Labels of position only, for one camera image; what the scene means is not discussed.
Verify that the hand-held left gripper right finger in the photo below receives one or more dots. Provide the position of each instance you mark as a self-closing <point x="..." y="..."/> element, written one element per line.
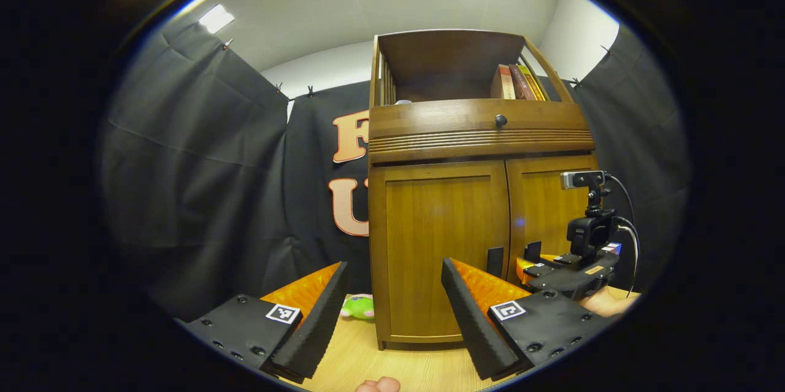
<point x="475" y="324"/>

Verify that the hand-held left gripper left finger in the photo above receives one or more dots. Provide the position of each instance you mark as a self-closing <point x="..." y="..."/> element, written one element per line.
<point x="316" y="324"/>

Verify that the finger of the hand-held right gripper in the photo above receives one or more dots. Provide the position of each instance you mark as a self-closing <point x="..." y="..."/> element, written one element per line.
<point x="567" y="258"/>
<point x="527" y="270"/>

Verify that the wooden shoe cabinet door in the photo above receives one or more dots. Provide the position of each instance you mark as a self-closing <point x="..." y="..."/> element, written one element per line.
<point x="543" y="208"/>
<point x="441" y="238"/>

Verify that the wooden double-door shoe cabinet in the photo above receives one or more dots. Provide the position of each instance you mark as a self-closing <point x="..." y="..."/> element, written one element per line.
<point x="441" y="128"/>

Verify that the wooden cabinet drawer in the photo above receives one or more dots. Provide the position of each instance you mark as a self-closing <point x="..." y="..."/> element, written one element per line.
<point x="429" y="122"/>

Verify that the green plush toy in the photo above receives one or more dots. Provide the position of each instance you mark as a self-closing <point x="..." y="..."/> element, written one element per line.
<point x="359" y="307"/>

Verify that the black round drawer knob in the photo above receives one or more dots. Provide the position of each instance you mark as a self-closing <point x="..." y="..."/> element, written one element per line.
<point x="501" y="120"/>

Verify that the yellow book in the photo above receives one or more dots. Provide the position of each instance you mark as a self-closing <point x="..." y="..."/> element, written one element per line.
<point x="532" y="82"/>

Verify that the dark brown book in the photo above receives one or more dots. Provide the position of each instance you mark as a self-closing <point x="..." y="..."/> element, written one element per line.
<point x="519" y="82"/>

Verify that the orange book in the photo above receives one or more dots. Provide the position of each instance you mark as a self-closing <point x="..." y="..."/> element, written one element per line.
<point x="503" y="82"/>

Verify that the black backdrop cloth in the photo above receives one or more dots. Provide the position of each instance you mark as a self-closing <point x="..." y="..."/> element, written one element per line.
<point x="184" y="165"/>

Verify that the small ceiling light panel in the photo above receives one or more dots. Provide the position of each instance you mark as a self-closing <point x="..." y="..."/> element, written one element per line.
<point x="216" y="18"/>

